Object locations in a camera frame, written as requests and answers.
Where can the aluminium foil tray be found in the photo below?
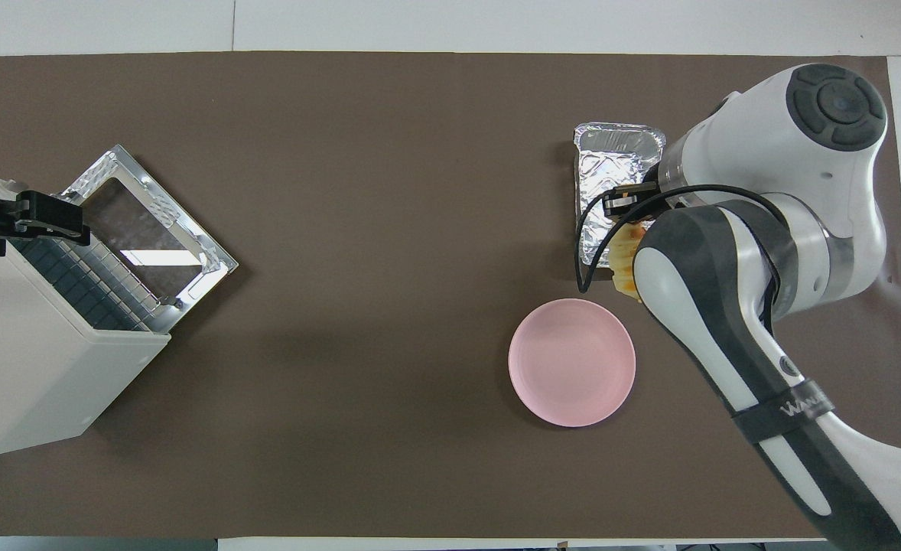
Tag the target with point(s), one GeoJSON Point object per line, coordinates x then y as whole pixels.
{"type": "Point", "coordinates": [619, 153]}

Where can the glass oven door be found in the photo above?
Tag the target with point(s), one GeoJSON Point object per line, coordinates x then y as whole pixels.
{"type": "Point", "coordinates": [213, 260]}

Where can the pink round plate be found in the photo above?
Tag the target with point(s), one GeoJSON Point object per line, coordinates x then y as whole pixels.
{"type": "Point", "coordinates": [573, 363]}

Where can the metal oven rack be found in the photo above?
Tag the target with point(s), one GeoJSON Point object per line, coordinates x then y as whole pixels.
{"type": "Point", "coordinates": [76, 283]}

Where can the brown table mat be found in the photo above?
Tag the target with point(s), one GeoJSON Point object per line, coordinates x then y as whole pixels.
{"type": "Point", "coordinates": [382, 191]}

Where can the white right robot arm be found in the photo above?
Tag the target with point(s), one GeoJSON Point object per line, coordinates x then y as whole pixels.
{"type": "Point", "coordinates": [802, 153]}

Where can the golden ridged bread loaf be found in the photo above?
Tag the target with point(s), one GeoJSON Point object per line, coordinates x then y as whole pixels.
{"type": "Point", "coordinates": [625, 260]}

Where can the cream toaster oven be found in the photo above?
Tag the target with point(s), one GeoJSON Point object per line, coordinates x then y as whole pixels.
{"type": "Point", "coordinates": [30, 367]}

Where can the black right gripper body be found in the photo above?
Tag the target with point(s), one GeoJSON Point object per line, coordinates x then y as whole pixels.
{"type": "Point", "coordinates": [622, 203]}

